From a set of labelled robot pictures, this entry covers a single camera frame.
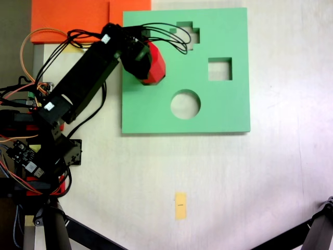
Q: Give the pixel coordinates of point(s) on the smooth orange block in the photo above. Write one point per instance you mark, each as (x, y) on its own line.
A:
(130, 15)

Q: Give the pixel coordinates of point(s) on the black tripod leg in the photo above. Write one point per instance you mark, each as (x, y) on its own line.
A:
(52, 234)
(322, 234)

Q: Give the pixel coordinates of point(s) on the red printed base mount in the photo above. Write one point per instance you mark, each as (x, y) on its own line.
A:
(62, 185)
(31, 127)

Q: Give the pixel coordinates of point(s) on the red octagonal pillar block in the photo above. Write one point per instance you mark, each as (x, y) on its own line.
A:
(157, 67)

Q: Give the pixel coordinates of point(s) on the black circuit board green terminal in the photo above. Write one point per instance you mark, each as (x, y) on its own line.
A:
(43, 88)

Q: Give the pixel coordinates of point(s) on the orange textured mat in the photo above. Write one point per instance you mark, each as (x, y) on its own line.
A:
(67, 20)

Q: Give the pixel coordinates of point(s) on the yellow tape strip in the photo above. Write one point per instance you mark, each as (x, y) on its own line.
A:
(68, 49)

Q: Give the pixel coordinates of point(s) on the black table clamp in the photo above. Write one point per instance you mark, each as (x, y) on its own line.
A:
(10, 192)
(18, 117)

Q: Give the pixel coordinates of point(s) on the yellow paper label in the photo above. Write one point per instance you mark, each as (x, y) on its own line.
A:
(180, 211)

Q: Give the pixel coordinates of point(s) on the green shape sorter board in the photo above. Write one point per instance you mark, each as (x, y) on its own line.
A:
(229, 109)

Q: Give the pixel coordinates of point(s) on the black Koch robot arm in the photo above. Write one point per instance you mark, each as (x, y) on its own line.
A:
(86, 70)

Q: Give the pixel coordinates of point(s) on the black circuit board white sticker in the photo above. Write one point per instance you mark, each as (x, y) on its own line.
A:
(22, 153)

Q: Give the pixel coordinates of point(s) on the black usb plug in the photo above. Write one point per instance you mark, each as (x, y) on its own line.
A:
(18, 102)

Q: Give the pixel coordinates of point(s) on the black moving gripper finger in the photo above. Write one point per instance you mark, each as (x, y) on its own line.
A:
(138, 69)

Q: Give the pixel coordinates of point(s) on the pale yellow sticker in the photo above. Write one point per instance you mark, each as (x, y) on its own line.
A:
(35, 148)

